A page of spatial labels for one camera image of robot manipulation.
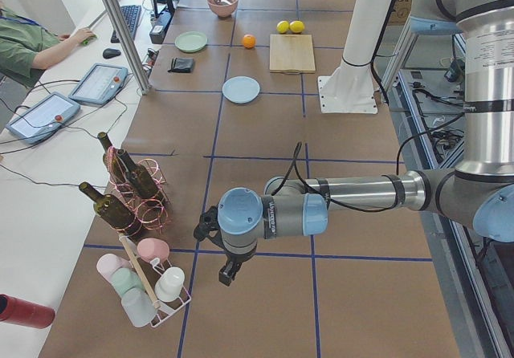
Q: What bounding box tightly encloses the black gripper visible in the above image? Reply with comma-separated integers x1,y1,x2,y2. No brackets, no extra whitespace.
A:
218,250,253,286

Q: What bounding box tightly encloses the orange mandarin fruit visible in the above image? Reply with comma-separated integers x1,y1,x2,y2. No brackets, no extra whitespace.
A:
241,34,256,49

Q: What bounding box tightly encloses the person forearm green sleeve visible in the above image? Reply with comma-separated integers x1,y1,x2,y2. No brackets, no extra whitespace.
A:
1,6,78,88

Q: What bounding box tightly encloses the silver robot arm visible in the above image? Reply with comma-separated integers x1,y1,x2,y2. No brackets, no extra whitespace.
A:
213,0,513,285

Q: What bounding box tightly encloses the light blue plate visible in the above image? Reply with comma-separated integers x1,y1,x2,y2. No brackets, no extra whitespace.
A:
222,76,260,104

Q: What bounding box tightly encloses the light green plate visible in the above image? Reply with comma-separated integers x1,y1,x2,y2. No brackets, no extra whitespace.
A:
174,31,208,53

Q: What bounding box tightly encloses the person hand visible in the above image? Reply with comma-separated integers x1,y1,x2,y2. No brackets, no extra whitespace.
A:
67,28,96,45

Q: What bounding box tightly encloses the white cup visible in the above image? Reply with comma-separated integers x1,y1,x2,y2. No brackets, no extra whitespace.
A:
155,266,185,303

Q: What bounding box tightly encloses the grey translucent cup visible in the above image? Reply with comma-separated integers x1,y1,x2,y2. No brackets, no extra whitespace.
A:
121,287,157,327

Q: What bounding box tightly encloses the pale green cup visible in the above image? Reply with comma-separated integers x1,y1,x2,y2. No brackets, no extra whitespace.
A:
110,267,144,297

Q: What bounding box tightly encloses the light pink cup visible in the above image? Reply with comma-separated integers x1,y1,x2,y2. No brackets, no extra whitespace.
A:
96,254,132,283

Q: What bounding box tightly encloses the dark glass wine bottle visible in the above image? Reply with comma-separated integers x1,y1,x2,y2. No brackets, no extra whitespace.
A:
116,149,164,201

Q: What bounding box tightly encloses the grey folded cloth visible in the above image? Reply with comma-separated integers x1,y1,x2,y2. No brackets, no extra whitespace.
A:
168,57,195,73

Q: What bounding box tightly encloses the red cylindrical bottle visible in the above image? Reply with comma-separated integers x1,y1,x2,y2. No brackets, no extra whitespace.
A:
1,294,55,329

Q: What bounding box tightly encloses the bamboo cutting board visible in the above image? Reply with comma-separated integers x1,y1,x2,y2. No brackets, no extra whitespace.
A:
269,34,316,73

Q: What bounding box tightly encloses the far teach pendant tablet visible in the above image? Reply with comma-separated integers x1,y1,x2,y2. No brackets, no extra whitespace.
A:
68,63,129,106

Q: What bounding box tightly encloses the teach pendant tablet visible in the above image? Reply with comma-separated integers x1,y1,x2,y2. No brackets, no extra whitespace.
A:
68,63,129,106
6,92,80,144

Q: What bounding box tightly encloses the near teach pendant tablet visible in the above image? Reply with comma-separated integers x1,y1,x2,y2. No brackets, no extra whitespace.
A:
6,92,80,144

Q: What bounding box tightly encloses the black small computer box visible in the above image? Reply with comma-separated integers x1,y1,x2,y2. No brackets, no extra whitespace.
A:
149,11,172,45

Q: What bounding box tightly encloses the black computer mouse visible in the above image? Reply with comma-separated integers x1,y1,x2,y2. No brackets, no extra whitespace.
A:
102,48,121,59

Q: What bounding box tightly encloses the yellow lemon upper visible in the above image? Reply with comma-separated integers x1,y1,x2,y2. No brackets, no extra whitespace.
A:
276,20,290,35

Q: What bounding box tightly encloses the yellow lemon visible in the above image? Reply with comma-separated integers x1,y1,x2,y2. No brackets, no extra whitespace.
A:
289,20,305,34
276,20,290,35

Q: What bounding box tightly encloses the yellow lemon lower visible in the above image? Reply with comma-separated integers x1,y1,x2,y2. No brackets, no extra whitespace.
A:
289,20,305,34

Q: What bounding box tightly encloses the pink bowl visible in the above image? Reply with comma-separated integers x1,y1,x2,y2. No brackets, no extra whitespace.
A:
207,0,239,18

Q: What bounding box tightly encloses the black keyboard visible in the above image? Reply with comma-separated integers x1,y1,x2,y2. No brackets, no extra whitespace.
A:
120,5,142,39

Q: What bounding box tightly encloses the white wire cup rack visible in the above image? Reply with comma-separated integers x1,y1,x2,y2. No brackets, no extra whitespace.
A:
110,236,191,327

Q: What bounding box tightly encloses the copper wire bottle rack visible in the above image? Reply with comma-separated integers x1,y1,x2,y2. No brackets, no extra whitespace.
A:
103,145,168,242

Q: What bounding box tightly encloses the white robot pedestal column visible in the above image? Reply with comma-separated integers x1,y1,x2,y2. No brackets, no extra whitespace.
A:
318,0,394,114

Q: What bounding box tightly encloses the aluminium frame post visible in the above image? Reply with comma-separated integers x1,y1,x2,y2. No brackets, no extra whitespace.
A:
101,0,150,95

